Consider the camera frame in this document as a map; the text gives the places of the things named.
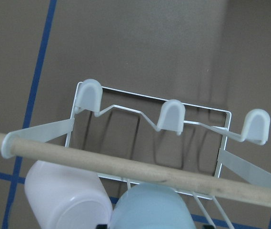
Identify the light blue plastic cup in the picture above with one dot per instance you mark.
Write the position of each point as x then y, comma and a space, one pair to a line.
149, 206

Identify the pink plastic cup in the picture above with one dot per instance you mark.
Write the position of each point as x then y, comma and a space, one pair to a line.
63, 197

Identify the white wire cup rack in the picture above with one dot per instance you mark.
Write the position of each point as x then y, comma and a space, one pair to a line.
128, 135

